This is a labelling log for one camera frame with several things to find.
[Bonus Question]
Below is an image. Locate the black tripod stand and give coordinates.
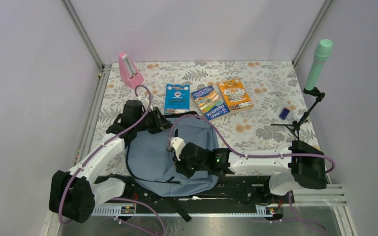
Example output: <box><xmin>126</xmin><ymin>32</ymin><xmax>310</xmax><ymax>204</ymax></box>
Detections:
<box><xmin>270</xmin><ymin>87</ymin><xmax>326</xmax><ymax>141</ymax></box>

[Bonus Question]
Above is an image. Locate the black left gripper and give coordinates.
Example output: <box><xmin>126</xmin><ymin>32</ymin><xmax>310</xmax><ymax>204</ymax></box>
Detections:
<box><xmin>134</xmin><ymin>106</ymin><xmax>174</xmax><ymax>134</ymax></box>

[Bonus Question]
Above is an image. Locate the blue round package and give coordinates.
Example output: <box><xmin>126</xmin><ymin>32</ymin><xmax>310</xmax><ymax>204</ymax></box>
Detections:
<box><xmin>164</xmin><ymin>84</ymin><xmax>190</xmax><ymax>115</ymax></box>

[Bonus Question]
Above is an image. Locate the blue student backpack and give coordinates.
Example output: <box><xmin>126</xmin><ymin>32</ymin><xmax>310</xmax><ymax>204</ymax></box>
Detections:
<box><xmin>125</xmin><ymin>111</ymin><xmax>219</xmax><ymax>222</ymax></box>

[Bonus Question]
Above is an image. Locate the mint green microphone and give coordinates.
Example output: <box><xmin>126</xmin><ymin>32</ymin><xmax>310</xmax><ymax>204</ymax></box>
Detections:
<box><xmin>304</xmin><ymin>39</ymin><xmax>333</xmax><ymax>91</ymax></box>

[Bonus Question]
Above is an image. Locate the blue treehouse book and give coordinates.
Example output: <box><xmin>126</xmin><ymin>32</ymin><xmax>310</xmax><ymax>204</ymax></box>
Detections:
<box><xmin>190</xmin><ymin>86</ymin><xmax>230</xmax><ymax>121</ymax></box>

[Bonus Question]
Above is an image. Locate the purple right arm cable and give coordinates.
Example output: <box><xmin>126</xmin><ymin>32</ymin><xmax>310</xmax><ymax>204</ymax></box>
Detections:
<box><xmin>167</xmin><ymin>114</ymin><xmax>336</xmax><ymax>234</ymax></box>

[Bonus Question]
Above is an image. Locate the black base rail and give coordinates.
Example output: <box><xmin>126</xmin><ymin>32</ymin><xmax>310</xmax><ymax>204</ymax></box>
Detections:
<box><xmin>95</xmin><ymin>174</ymin><xmax>294</xmax><ymax>217</ymax></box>

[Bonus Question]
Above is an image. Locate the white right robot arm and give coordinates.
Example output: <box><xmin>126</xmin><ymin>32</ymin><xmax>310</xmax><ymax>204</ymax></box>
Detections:
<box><xmin>170</xmin><ymin>137</ymin><xmax>327</xmax><ymax>203</ymax></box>

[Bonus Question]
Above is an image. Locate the floral tablecloth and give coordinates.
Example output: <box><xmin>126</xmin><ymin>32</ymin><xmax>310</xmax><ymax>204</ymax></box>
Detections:
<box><xmin>92</xmin><ymin>60</ymin><xmax>308</xmax><ymax>150</ymax></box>

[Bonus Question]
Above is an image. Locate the orange book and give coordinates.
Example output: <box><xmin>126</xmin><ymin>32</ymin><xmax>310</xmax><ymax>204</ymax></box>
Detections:
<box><xmin>217</xmin><ymin>78</ymin><xmax>253</xmax><ymax>113</ymax></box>

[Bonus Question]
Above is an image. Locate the pink metronome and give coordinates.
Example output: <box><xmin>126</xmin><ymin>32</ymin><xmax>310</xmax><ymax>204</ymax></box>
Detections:
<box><xmin>119</xmin><ymin>53</ymin><xmax>144</xmax><ymax>89</ymax></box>

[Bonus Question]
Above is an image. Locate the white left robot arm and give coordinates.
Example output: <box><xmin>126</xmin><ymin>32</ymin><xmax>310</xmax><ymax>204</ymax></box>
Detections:
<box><xmin>49</xmin><ymin>100</ymin><xmax>172</xmax><ymax>223</ymax></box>

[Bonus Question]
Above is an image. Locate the purple toy brick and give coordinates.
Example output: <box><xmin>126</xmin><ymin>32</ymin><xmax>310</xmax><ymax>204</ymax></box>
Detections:
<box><xmin>279</xmin><ymin>108</ymin><xmax>290</xmax><ymax>120</ymax></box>

